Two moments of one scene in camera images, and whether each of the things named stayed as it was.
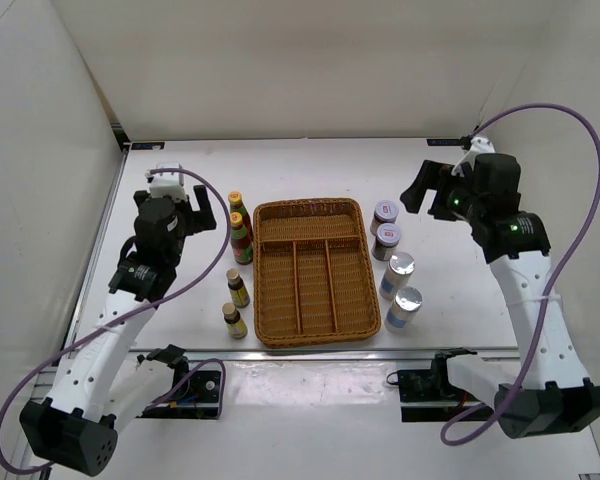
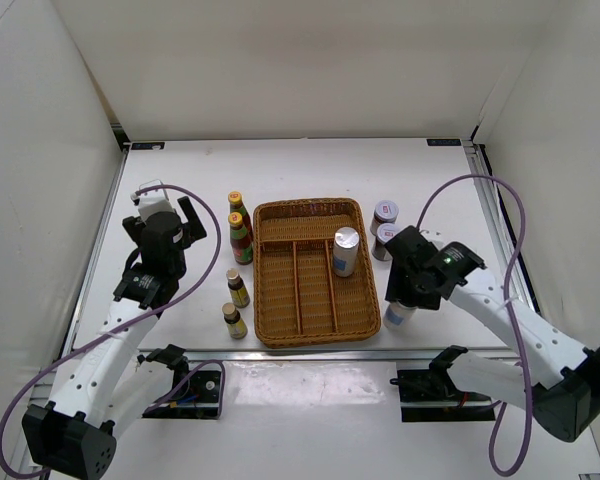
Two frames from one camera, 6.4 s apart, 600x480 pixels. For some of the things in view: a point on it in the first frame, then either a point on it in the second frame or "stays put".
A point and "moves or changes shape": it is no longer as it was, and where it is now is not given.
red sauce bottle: [241, 246] stays put
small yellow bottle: [236, 325] stays put
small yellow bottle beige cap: [239, 294] stays put
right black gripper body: [466, 205] -> [402, 285]
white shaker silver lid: [400, 269] moves or changes shape
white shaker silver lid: [406, 303] stays put
